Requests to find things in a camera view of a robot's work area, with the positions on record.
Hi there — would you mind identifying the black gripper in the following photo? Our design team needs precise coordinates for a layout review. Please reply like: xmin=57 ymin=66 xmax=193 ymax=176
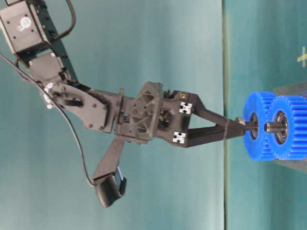
xmin=114 ymin=81 xmax=246 ymax=148

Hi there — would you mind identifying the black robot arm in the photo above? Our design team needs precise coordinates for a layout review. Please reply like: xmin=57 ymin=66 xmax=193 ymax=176
xmin=0 ymin=0 xmax=246 ymax=148

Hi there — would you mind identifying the threaded steel shaft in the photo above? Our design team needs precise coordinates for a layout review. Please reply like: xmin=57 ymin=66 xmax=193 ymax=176
xmin=245 ymin=122 xmax=259 ymax=131
xmin=264 ymin=122 xmax=287 ymax=133

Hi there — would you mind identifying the blue plastic gear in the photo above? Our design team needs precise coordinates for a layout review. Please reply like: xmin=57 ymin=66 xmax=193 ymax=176
xmin=268 ymin=95 xmax=307 ymax=160
xmin=243 ymin=92 xmax=276 ymax=161

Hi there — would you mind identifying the black fixture base plate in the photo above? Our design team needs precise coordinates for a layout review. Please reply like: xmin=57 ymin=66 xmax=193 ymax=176
xmin=273 ymin=82 xmax=307 ymax=174

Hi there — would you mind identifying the black cable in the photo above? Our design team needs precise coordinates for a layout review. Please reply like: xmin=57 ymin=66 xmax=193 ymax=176
xmin=0 ymin=54 xmax=97 ymax=188

